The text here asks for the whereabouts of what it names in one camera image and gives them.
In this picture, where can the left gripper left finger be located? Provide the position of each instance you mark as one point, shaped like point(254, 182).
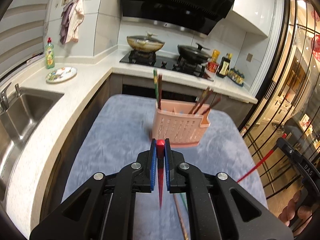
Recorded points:
point(115, 209)

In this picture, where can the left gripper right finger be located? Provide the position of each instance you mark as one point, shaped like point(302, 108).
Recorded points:
point(199, 189)

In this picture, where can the red spiral chopstick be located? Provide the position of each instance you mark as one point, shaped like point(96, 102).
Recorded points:
point(160, 146)

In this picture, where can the pink-red chopstick silver band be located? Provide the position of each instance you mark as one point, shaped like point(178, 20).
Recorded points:
point(262, 162)

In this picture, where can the brown chopstick gold band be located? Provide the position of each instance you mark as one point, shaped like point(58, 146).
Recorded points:
point(184, 231)

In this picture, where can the green chopstick gold band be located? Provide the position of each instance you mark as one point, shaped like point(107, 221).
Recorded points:
point(155, 81)

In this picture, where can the dark maroon chopstick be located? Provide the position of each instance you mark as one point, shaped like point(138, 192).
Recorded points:
point(212, 105)

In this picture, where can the right hand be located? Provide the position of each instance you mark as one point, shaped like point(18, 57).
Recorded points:
point(304, 213)

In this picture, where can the pink perforated utensil holder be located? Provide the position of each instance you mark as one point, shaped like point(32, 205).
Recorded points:
point(172, 121)

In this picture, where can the chopsticks in holder side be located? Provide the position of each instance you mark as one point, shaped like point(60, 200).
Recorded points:
point(202, 99)

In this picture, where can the dark chopstick in holder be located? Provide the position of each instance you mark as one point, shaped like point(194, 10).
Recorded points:
point(159, 83)

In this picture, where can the black gas stove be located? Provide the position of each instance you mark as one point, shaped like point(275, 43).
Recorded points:
point(174, 64)

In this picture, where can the dark soy sauce bottle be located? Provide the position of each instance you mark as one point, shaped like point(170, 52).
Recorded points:
point(223, 68)

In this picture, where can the patterned plate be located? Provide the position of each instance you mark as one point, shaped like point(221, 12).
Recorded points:
point(61, 75)

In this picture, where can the steel sink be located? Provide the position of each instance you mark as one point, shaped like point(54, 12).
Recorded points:
point(18, 123)

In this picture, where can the wok with glass lid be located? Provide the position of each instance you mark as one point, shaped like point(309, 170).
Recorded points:
point(145, 43)

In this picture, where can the black pan with lid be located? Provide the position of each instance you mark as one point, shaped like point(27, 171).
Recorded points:
point(195, 54)

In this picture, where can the green dish soap bottle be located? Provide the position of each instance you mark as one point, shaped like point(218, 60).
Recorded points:
point(49, 54)

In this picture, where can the chrome faucet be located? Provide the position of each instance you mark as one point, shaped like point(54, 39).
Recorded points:
point(4, 97)

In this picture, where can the hanging pink cloth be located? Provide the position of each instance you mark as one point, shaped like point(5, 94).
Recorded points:
point(75, 19)

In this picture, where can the hanging purple cloth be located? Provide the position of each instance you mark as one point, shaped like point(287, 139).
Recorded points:
point(65, 22)

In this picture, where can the black range hood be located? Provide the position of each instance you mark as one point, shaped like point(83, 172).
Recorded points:
point(200, 16)

